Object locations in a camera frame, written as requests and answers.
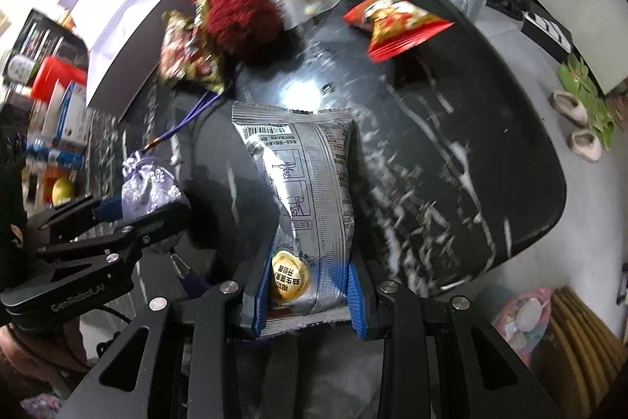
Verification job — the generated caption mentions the green slippers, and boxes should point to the green slippers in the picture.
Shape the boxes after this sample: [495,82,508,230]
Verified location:
[557,53,615,152]

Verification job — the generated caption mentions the dark red fluffy scrunchie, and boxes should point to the dark red fluffy scrunchie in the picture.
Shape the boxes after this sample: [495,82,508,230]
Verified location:
[192,0,283,57]

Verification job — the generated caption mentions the brown green snack packet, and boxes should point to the brown green snack packet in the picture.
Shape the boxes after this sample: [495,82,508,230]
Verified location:
[159,0,226,93]

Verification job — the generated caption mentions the red plastic canister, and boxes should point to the red plastic canister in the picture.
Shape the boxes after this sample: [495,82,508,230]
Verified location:
[30,56,87,103]

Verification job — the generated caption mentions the silver foil snack packet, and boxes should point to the silver foil snack packet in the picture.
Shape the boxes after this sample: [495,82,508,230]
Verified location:
[232,102,354,336]

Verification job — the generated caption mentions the person hand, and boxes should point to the person hand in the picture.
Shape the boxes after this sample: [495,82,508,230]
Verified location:
[1,320,89,381]

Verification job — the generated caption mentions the lavender sachet pouch with tassel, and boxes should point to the lavender sachet pouch with tassel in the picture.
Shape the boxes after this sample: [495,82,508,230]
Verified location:
[120,88,227,221]

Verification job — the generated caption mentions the blue white medicine box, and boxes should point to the blue white medicine box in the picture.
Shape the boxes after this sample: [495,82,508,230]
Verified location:
[47,81,93,148]

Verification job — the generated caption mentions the black printed package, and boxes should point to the black printed package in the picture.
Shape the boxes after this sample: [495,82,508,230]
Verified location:
[1,9,88,86]

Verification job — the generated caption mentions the beige slipper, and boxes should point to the beige slipper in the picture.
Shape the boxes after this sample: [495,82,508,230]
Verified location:
[567,129,602,163]
[549,90,589,128]

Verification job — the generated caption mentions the red orange snack packet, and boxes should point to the red orange snack packet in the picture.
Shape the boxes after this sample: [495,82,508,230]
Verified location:
[343,0,453,63]

